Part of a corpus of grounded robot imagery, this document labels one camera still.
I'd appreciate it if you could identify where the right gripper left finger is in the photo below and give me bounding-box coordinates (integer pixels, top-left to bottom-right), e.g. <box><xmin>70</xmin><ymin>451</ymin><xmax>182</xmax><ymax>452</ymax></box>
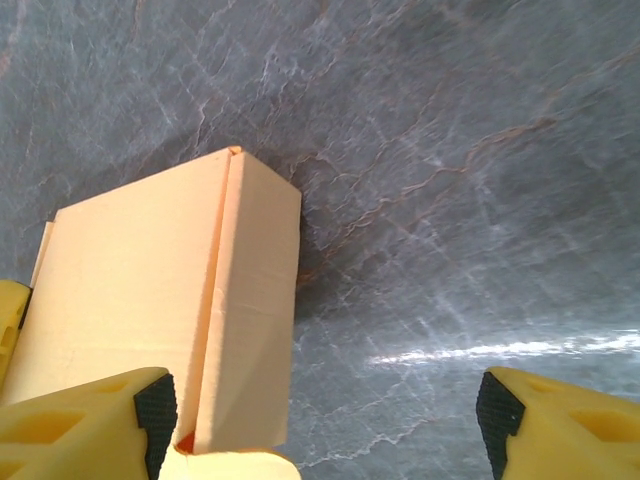
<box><xmin>0</xmin><ymin>366</ymin><xmax>178</xmax><ymax>480</ymax></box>

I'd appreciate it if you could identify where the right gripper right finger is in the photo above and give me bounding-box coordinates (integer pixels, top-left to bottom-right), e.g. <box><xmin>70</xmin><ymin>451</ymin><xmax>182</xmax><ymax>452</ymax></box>
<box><xmin>476</xmin><ymin>366</ymin><xmax>640</xmax><ymax>480</ymax></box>

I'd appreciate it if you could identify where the tan cardboard paper box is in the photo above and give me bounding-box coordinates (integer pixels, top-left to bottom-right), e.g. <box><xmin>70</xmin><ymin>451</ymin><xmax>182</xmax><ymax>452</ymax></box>
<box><xmin>0</xmin><ymin>145</ymin><xmax>304</xmax><ymax>480</ymax></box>

